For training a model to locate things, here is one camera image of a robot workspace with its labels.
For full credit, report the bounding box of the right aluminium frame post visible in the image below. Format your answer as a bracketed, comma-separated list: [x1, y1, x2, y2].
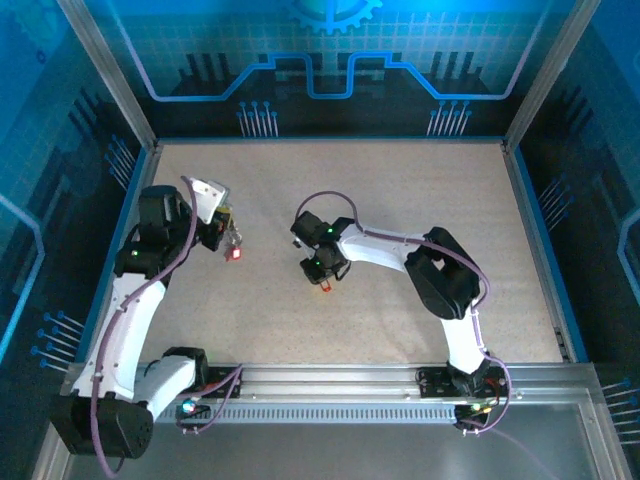
[502, 0, 603, 151]

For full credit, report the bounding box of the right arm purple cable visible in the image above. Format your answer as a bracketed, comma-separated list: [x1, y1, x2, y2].
[297, 192, 512, 436]

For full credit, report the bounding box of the grey metal front panel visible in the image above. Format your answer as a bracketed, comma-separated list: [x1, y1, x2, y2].
[29, 399, 634, 480]

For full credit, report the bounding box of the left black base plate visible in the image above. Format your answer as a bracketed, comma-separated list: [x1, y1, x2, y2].
[199, 366, 245, 400]

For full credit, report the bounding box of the left aluminium side rail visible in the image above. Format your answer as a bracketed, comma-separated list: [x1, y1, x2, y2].
[79, 142, 162, 361]

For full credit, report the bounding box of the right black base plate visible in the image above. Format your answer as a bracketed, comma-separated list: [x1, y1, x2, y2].
[415, 366, 511, 400]

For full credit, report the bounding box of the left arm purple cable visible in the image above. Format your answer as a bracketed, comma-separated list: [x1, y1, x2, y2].
[89, 174, 246, 476]

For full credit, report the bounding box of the left aluminium frame post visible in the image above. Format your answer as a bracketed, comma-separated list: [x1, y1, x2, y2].
[55, 0, 160, 151]

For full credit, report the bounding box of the left base LED board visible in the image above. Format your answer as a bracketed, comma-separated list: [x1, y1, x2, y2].
[175, 397, 211, 419]

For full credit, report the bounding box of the keyring with keys and tags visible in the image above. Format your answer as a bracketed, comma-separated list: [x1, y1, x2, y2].
[219, 219, 246, 264]

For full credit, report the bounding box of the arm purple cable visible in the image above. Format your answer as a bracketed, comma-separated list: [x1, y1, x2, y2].
[89, 174, 246, 476]
[297, 192, 512, 436]

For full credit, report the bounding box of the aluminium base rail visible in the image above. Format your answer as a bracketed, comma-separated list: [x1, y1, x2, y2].
[209, 363, 599, 401]

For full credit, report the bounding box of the aluminium side rail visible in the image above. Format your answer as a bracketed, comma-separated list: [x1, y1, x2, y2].
[79, 142, 162, 361]
[502, 141, 576, 362]

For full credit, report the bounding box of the aluminium frame post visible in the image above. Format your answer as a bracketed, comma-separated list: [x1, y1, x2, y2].
[55, 0, 160, 151]
[502, 0, 603, 151]

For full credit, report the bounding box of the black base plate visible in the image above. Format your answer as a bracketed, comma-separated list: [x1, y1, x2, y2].
[415, 366, 511, 400]
[199, 366, 245, 400]

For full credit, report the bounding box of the base led board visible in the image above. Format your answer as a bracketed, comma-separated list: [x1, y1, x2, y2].
[175, 397, 211, 419]
[454, 399, 494, 421]

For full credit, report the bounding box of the slotted grey cable duct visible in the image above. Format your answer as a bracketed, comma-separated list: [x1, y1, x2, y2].
[149, 402, 464, 426]

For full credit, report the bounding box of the right base LED board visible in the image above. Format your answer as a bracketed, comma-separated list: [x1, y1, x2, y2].
[454, 399, 494, 421]

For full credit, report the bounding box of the right aluminium side rail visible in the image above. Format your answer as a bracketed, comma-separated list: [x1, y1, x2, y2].
[502, 141, 576, 362]

